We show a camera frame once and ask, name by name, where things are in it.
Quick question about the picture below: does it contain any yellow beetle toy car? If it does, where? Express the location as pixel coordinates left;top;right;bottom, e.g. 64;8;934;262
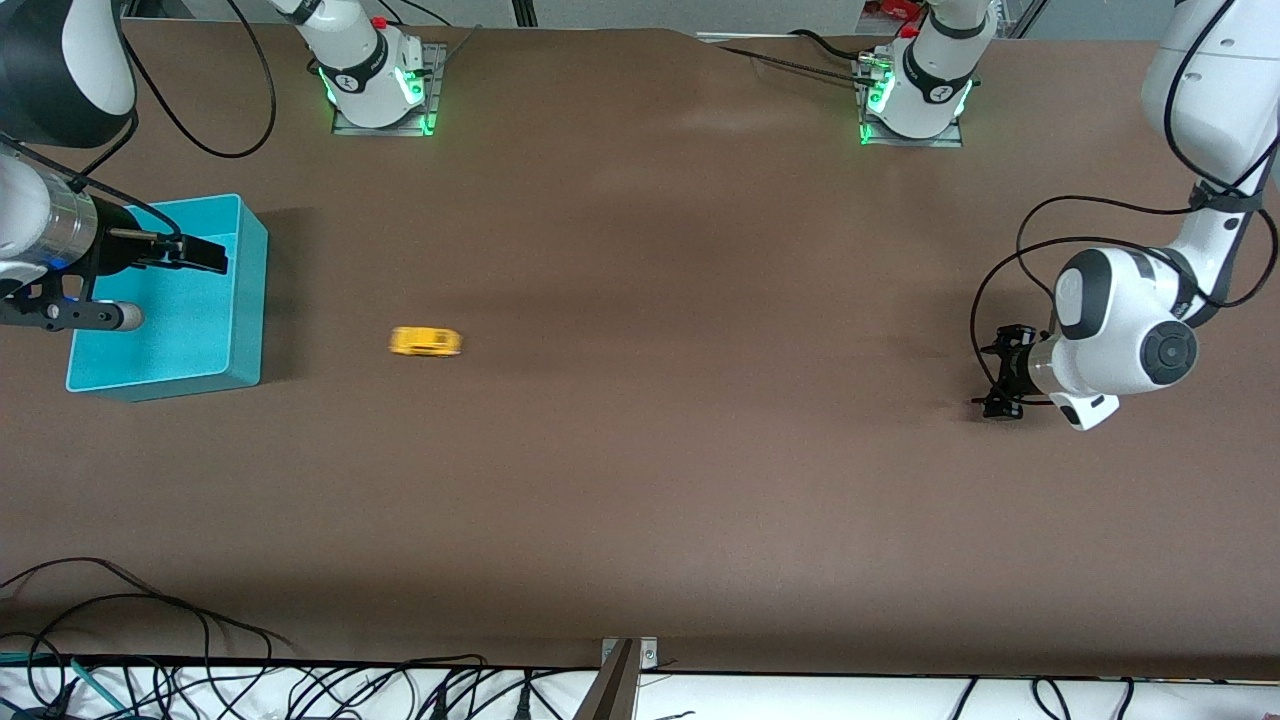
388;326;464;359

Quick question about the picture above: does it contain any teal plastic bin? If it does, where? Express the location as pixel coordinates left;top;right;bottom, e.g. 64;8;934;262
66;193;269;403

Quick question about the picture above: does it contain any grey metal pole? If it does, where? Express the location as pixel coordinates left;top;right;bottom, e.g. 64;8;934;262
572;640;641;720

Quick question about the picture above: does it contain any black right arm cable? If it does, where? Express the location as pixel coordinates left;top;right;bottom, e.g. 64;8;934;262
0;0;278;246

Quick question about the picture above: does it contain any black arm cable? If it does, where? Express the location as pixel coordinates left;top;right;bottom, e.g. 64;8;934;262
970;0;1280;406
0;0;278;246

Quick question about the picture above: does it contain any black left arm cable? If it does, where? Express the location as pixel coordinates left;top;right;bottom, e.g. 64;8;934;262
970;0;1280;406

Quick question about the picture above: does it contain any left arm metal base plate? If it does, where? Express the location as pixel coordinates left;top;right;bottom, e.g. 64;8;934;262
855;55;964;149

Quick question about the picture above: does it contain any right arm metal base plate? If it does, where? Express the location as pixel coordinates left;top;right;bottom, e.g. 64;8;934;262
332;42;447;137

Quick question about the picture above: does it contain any long black looping cable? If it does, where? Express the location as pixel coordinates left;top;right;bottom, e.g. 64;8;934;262
0;594;273;720
0;557;296;651

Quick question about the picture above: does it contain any thick black cable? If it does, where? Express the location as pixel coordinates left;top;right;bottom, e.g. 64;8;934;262
790;28;883;63

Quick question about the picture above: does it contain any thin black cable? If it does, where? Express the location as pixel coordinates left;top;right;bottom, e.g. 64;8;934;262
715;44;876;87

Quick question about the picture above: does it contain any teal cable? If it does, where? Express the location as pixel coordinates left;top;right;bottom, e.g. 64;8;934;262
0;650;127;713

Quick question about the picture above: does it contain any small metal bracket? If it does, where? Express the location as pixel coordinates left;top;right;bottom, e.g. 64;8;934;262
602;637;659;671

